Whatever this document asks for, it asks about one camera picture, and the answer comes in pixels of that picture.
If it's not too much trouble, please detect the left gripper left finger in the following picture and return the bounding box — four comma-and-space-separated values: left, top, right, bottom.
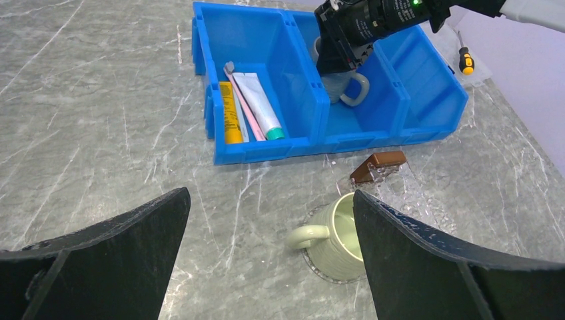
1, 187, 191, 319

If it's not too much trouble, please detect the clear holder with wooden ends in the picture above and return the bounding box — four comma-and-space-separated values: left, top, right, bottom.
348, 151, 456, 235

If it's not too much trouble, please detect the white toothpaste tube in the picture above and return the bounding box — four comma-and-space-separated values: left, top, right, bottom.
233, 72, 285, 140

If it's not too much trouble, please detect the clear textured oval tray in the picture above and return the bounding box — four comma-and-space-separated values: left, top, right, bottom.
300, 176, 458, 286

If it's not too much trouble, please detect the toothbrush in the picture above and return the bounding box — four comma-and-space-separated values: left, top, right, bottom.
223, 61, 266, 141

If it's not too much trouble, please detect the blue three-compartment bin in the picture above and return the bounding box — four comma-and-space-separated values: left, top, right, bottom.
192, 2, 468, 165

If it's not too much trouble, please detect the clear plastic organizer box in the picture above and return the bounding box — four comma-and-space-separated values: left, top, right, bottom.
420, 22, 492, 87

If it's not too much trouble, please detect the yellow black screwdriver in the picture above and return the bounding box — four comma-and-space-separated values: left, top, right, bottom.
457, 31, 475, 75

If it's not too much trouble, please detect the grey ceramic mug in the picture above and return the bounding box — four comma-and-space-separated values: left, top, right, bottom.
312, 36, 371, 108

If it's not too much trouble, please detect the green ceramic mug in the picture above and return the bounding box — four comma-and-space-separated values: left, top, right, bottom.
286, 192, 366, 281

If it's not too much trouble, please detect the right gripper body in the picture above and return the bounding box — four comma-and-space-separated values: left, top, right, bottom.
314, 1, 450, 75

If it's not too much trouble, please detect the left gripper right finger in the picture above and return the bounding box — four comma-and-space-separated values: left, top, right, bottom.
353, 191, 564, 319

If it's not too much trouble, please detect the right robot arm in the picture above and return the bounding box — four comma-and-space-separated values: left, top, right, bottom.
314, 0, 564, 75

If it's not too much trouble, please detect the yellow toothpaste tube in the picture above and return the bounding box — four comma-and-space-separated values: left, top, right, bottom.
219, 81, 243, 144

